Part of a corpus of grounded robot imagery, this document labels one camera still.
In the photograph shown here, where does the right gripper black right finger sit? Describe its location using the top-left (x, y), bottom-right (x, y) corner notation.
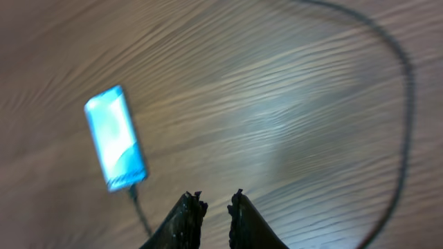
top-left (228, 189), bottom-right (288, 249)

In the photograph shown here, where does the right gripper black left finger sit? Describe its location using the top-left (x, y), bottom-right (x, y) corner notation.
top-left (140, 191), bottom-right (208, 249)

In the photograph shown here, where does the black USB charging cable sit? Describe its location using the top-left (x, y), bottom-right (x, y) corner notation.
top-left (127, 0), bottom-right (417, 249)

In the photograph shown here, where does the Galaxy smartphone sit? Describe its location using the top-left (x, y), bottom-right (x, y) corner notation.
top-left (84, 85), bottom-right (148, 192)

